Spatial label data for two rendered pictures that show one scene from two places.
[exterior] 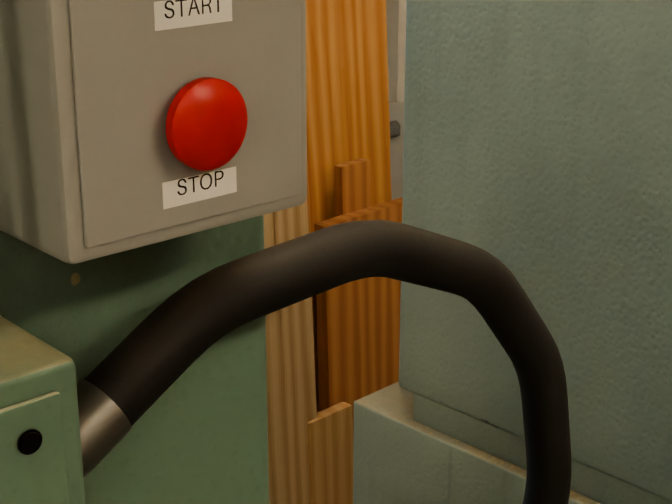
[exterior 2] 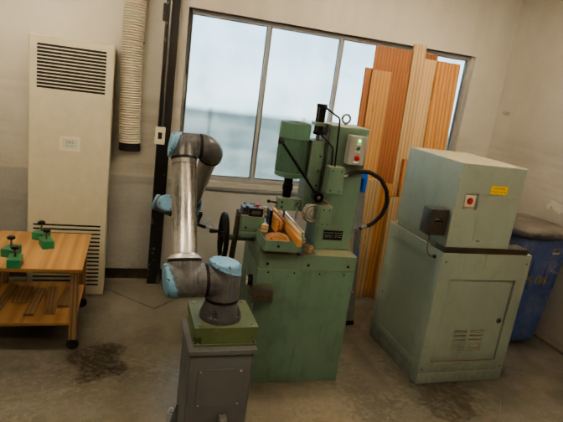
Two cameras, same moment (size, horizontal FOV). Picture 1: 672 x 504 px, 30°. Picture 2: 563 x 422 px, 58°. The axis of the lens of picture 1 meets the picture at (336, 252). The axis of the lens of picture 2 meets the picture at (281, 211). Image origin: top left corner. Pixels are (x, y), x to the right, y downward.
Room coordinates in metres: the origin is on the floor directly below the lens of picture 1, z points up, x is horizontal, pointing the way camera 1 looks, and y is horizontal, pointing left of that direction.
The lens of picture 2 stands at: (-2.25, -0.85, 1.70)
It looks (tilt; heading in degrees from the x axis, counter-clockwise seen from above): 14 degrees down; 26
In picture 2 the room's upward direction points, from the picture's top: 8 degrees clockwise
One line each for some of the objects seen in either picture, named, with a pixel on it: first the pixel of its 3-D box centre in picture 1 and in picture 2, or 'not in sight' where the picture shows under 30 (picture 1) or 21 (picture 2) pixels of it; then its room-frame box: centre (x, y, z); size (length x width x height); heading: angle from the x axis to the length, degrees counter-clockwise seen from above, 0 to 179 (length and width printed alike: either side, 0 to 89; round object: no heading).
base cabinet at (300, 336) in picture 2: not in sight; (289, 310); (0.40, 0.31, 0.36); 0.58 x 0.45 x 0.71; 132
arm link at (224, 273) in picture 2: not in sight; (222, 278); (-0.46, 0.28, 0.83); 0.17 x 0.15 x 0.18; 139
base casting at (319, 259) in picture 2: not in sight; (298, 249); (0.40, 0.31, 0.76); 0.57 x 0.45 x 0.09; 132
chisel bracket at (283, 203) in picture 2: not in sight; (288, 204); (0.33, 0.38, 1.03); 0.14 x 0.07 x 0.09; 132
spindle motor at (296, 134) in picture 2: not in sight; (292, 149); (0.31, 0.40, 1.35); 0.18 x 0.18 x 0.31
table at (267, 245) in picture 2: not in sight; (263, 229); (0.24, 0.48, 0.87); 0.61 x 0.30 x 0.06; 42
